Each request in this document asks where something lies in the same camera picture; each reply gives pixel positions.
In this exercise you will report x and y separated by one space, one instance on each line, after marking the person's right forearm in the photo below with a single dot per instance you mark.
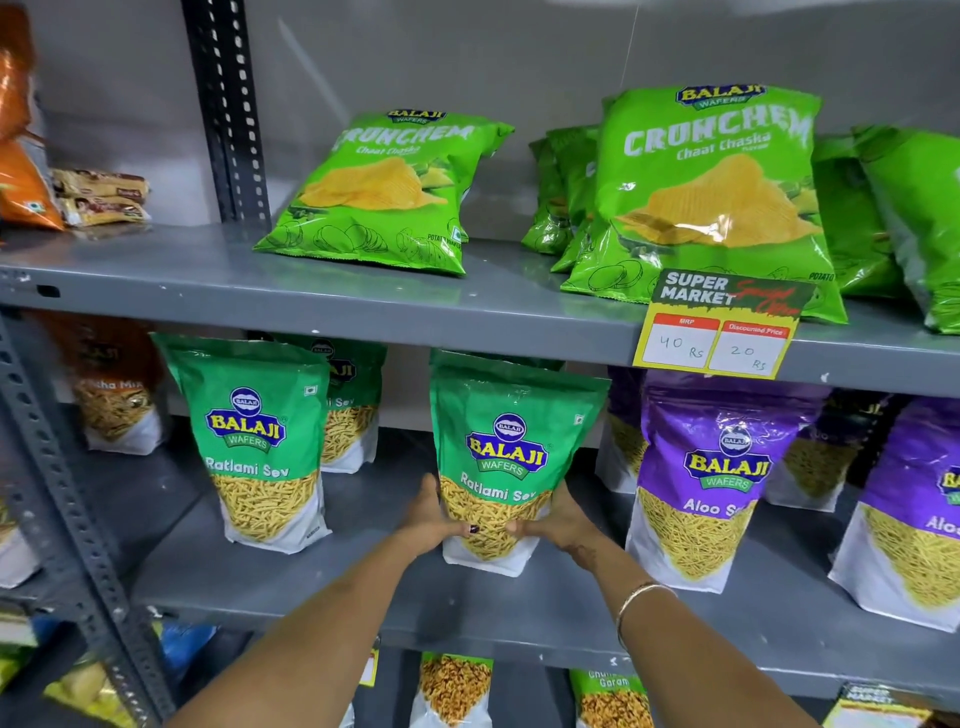
675 660

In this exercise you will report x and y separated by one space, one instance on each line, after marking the gold bangle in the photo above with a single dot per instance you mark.
634 597

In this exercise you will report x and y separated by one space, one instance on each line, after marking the purple snack pouch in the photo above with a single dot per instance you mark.
821 457
911 525
622 435
712 465

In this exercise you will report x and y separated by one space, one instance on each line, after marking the small yellow shelf tag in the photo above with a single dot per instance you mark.
370 667

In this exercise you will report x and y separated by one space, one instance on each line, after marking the person's left forearm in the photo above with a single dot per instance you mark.
315 645

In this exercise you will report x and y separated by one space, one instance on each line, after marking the person's right thumb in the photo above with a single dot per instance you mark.
527 529

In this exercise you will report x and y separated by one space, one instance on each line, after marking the person's left hand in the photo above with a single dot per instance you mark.
424 529

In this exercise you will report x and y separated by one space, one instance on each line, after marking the grey perforated shelf upright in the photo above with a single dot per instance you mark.
229 120
67 510

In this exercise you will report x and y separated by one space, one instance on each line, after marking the orange chip bag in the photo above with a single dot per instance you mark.
13 75
22 187

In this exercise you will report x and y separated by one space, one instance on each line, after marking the orange snack pouch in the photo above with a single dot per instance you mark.
112 390

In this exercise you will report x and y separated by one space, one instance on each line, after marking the small beige snack packet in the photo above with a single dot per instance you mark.
101 211
97 184

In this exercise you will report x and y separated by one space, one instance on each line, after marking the yellow snack packet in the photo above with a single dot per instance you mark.
86 690

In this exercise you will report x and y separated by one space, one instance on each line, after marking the green and white packet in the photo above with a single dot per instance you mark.
15 645

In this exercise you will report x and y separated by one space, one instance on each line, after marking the blue snack packet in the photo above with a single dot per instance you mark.
184 645

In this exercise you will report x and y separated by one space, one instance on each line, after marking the grey metal shelf board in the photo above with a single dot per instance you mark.
450 592
450 300

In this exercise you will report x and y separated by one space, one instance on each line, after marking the clear pouch of yellow snack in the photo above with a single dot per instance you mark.
450 690

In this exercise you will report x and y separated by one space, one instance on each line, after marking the yellow price tag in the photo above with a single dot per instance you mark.
874 709
720 330

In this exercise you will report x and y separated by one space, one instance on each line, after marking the white bottomed snack pouch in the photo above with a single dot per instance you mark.
13 551

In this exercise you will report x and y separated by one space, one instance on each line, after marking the person's left thumb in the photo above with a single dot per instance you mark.
459 531

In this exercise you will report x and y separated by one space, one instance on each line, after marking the green pouch of mixed snack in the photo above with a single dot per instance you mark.
611 701

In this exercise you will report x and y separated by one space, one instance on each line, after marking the person's right hand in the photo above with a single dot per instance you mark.
570 529

